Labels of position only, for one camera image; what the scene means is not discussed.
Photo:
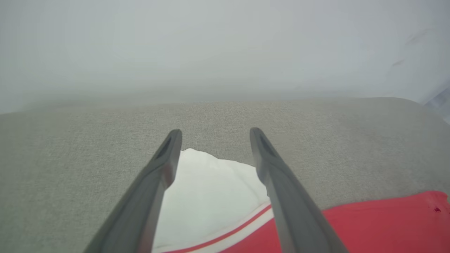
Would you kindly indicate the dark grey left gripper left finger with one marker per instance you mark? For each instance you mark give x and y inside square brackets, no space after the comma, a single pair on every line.
[140,211]

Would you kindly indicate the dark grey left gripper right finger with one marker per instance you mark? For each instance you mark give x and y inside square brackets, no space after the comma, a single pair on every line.
[291,211]

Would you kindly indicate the red and white shirt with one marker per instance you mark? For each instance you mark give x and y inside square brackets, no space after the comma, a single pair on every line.
[211,196]

